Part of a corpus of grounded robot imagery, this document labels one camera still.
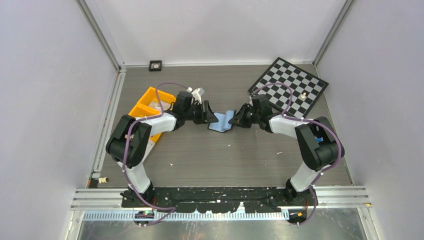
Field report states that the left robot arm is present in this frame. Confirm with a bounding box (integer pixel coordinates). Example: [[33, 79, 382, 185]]
[[105, 91, 219, 207]]

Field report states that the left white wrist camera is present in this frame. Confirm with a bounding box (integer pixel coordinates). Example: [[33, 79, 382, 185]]
[[186, 87, 205, 105]]

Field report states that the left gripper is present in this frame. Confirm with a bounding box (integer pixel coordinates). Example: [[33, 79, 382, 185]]
[[184, 100, 218, 125]]

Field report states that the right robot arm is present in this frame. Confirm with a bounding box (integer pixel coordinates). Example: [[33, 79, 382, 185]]
[[229, 94, 345, 205]]

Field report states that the black leather card holder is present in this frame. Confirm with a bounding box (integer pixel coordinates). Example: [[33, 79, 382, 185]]
[[208, 110, 236, 133]]

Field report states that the silver credit card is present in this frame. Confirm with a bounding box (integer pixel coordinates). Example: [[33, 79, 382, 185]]
[[148, 101, 171, 112]]

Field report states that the white plastic tray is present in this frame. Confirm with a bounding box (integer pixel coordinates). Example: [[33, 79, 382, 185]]
[[142, 138, 156, 163]]

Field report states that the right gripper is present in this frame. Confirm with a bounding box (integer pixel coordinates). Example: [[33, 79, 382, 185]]
[[228, 103, 261, 129]]

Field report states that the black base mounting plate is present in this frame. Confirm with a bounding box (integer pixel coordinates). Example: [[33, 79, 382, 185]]
[[120, 186, 314, 214]]

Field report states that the small black square box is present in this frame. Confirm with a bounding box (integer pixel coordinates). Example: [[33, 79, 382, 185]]
[[148, 60, 163, 72]]

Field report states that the black white chessboard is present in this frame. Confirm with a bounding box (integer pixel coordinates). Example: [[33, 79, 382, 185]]
[[248, 57, 329, 118]]

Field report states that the yellow plastic bin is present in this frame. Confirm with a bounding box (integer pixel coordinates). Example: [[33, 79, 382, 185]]
[[137, 86, 176, 106], [128, 104, 167, 143]]

